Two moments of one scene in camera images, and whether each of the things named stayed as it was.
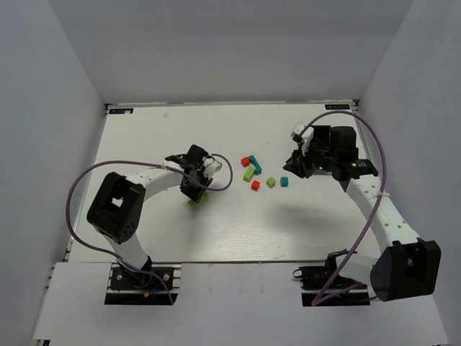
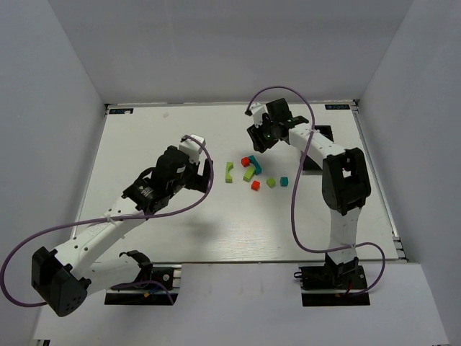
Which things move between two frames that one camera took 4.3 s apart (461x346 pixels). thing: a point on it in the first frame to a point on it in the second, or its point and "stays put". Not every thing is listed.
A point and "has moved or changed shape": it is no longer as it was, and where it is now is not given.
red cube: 245,161 stays put
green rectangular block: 248,175 stays put
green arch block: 204,197 has moved or changed shape
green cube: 271,182 stays put
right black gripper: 300,162 to 259,138
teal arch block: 253,161 stays put
